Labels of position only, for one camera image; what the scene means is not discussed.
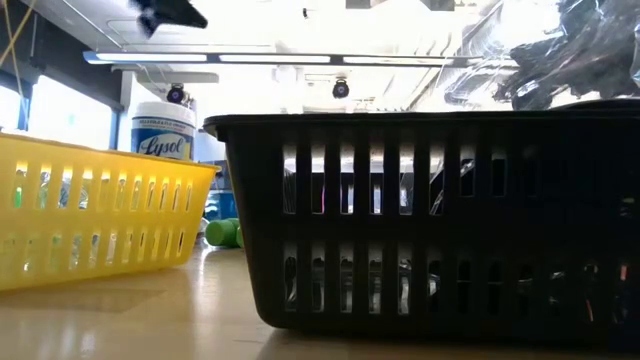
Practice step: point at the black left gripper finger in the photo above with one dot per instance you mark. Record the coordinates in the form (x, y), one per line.
(170, 11)

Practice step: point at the small green shampoo bottle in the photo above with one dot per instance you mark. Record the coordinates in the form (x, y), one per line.
(220, 232)
(241, 236)

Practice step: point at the clear bag of black items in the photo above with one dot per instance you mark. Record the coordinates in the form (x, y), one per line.
(575, 60)

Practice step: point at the long ceiling light bar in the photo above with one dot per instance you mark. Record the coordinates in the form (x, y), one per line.
(275, 59)

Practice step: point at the Lysol wipes canister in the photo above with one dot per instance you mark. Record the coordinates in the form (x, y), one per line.
(162, 130)

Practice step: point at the grey ceiling box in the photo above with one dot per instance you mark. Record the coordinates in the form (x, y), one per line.
(437, 4)
(360, 3)

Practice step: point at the blue plastic basket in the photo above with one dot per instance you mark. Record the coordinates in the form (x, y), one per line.
(225, 205)

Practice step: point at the green plastic basket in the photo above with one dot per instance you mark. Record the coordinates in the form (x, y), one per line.
(18, 198)

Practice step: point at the yellow plastic basket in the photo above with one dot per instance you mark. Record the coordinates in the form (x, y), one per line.
(100, 250)

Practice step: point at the black plastic basket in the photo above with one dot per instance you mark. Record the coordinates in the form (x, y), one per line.
(450, 230)

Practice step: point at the black round camera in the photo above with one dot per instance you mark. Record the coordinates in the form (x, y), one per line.
(176, 93)

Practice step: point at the black overhead camera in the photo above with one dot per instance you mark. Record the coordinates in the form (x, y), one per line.
(341, 90)

